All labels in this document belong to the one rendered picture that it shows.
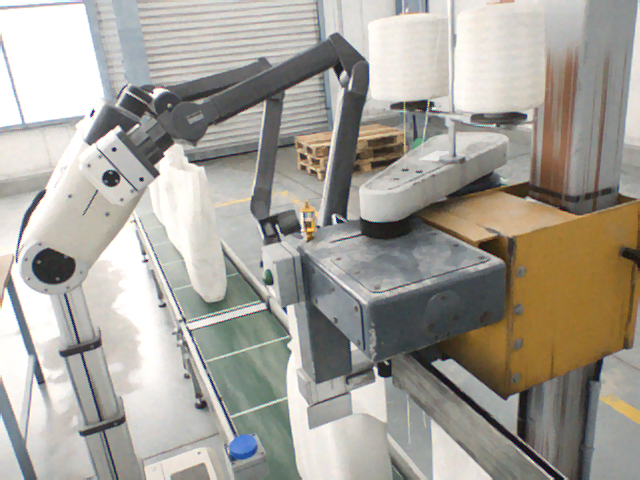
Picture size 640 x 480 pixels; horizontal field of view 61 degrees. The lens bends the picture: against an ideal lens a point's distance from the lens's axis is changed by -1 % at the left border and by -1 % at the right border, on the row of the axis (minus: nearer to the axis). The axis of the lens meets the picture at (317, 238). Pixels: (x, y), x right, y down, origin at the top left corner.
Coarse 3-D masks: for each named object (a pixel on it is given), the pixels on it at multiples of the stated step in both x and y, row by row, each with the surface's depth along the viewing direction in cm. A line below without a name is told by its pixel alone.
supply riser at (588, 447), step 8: (600, 360) 113; (600, 368) 113; (592, 384) 115; (600, 384) 114; (592, 392) 115; (592, 400) 116; (592, 408) 117; (592, 416) 117; (592, 424) 118; (592, 432) 119; (584, 440) 121; (592, 440) 120; (584, 448) 121; (592, 448) 120; (584, 456) 122; (584, 464) 122; (584, 472) 123
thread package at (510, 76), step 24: (480, 24) 80; (504, 24) 79; (528, 24) 79; (456, 48) 87; (480, 48) 81; (504, 48) 80; (528, 48) 80; (456, 72) 87; (480, 72) 82; (504, 72) 81; (528, 72) 81; (456, 96) 88; (480, 96) 83; (504, 96) 82; (528, 96) 82
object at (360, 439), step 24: (288, 312) 162; (288, 384) 158; (384, 384) 121; (360, 408) 131; (384, 408) 123; (312, 432) 141; (336, 432) 130; (360, 432) 129; (384, 432) 133; (312, 456) 147; (336, 456) 132; (360, 456) 131; (384, 456) 134
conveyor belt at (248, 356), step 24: (264, 312) 274; (216, 336) 256; (240, 336) 254; (264, 336) 252; (288, 336) 250; (216, 360) 237; (240, 360) 235; (264, 360) 234; (288, 360) 232; (216, 384) 220; (240, 384) 219; (264, 384) 217; (240, 408) 204; (264, 408) 203; (288, 408) 202; (240, 432) 192; (264, 432) 191; (288, 432) 190; (288, 456) 179
